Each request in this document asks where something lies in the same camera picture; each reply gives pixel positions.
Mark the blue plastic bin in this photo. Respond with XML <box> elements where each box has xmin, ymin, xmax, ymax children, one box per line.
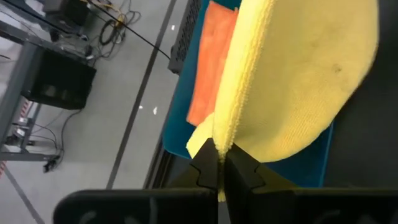
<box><xmin>161</xmin><ymin>0</ymin><xmax>335</xmax><ymax>189</ymax></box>

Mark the yellow microfiber towel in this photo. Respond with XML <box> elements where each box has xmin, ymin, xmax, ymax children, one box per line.
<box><xmin>185</xmin><ymin>0</ymin><xmax>381</xmax><ymax>203</ymax></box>

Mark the black perforated computer case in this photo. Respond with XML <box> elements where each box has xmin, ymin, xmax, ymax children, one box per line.
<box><xmin>167</xmin><ymin>0</ymin><xmax>203</xmax><ymax>75</ymax></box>

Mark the grey metal desk frame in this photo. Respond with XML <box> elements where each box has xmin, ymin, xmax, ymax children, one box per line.
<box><xmin>0</xmin><ymin>18</ymin><xmax>63</xmax><ymax>162</ymax></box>

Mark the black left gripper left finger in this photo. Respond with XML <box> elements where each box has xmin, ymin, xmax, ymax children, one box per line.
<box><xmin>52</xmin><ymin>138</ymin><xmax>220</xmax><ymax>224</ymax></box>

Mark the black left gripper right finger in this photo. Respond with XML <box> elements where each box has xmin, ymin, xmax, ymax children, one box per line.
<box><xmin>223</xmin><ymin>143</ymin><xmax>398</xmax><ymax>224</ymax></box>

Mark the tangled black cable bundle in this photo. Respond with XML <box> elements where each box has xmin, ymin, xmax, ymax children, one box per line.
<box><xmin>98</xmin><ymin>0</ymin><xmax>142</xmax><ymax>60</ymax></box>

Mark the black power cable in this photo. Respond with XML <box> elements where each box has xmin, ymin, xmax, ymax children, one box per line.
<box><xmin>83</xmin><ymin>0</ymin><xmax>171</xmax><ymax>60</ymax></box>

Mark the orange microfiber towel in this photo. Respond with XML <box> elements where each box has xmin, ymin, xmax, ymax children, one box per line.
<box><xmin>186</xmin><ymin>0</ymin><xmax>240</xmax><ymax>127</ymax></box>

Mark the black box under desk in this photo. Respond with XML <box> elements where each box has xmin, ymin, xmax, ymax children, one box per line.
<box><xmin>21</xmin><ymin>48</ymin><xmax>97</xmax><ymax>110</ymax></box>

